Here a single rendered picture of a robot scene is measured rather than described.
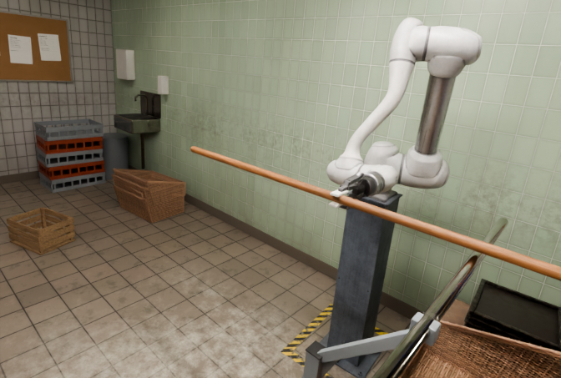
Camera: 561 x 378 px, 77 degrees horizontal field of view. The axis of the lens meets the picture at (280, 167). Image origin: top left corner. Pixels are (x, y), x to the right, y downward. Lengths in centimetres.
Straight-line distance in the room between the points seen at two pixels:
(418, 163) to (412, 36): 57
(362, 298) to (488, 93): 130
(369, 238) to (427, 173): 43
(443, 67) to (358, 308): 129
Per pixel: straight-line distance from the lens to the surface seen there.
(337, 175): 150
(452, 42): 153
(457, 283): 91
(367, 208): 113
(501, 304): 171
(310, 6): 284
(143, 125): 436
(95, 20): 538
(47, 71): 517
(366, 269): 197
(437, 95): 161
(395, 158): 180
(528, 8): 227
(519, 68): 224
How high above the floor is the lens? 160
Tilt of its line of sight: 16 degrees down
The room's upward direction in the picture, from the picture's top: 5 degrees clockwise
